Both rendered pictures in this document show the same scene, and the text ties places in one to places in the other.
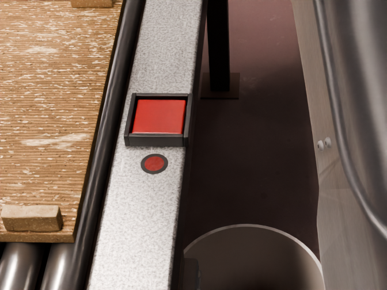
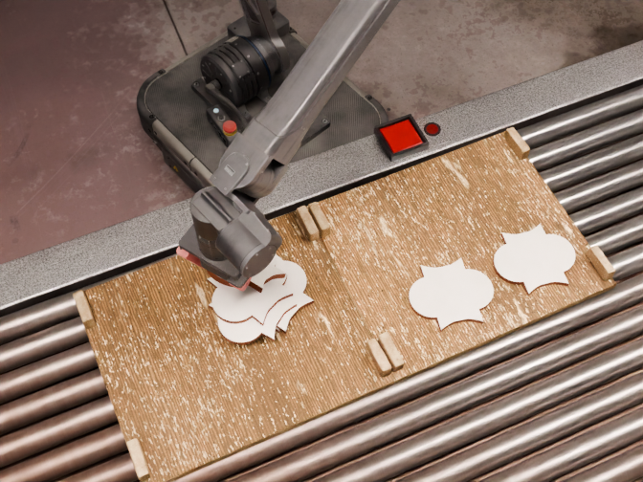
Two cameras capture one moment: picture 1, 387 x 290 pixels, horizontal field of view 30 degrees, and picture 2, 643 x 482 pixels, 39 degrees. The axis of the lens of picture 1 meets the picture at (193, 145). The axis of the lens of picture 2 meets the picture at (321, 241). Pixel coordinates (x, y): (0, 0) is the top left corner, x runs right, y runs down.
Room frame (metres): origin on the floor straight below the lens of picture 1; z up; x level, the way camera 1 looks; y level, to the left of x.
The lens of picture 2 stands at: (1.29, 0.81, 2.24)
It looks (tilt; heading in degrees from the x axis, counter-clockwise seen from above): 59 degrees down; 237
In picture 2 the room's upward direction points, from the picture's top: 1 degrees clockwise
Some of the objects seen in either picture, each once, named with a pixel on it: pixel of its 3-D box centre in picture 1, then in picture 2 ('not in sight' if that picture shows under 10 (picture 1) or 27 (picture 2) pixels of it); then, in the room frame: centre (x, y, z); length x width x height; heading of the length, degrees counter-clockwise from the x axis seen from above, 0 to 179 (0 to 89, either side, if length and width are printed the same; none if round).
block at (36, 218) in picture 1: (31, 218); (517, 142); (0.47, 0.17, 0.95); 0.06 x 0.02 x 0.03; 83
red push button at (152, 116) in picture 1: (159, 119); (401, 138); (0.63, 0.04, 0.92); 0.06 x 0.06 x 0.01; 82
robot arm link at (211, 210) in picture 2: not in sight; (216, 216); (1.06, 0.19, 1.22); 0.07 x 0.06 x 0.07; 100
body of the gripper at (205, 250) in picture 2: not in sight; (217, 236); (1.06, 0.19, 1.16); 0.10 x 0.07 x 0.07; 116
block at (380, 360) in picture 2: not in sight; (378, 357); (0.91, 0.39, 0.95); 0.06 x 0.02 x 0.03; 83
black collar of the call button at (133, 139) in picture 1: (159, 118); (401, 137); (0.63, 0.04, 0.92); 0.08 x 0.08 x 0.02; 82
